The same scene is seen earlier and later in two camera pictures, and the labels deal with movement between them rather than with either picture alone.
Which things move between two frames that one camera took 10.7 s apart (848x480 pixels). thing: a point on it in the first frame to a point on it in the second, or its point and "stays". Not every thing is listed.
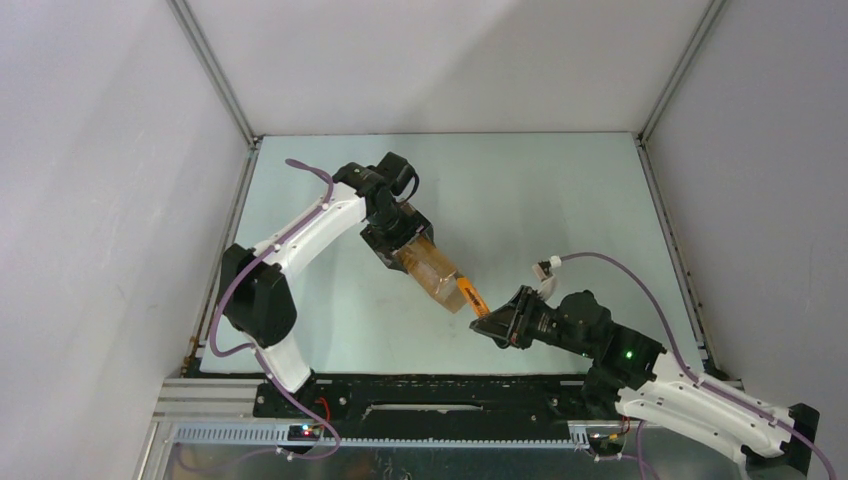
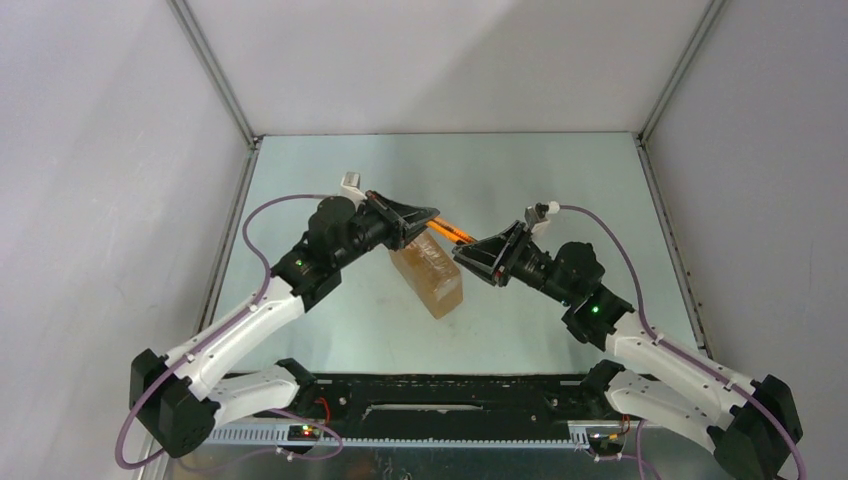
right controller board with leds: (607, 444) stays
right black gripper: (509, 323) to (493, 260)
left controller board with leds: (305, 432) stays
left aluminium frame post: (188, 22) stays
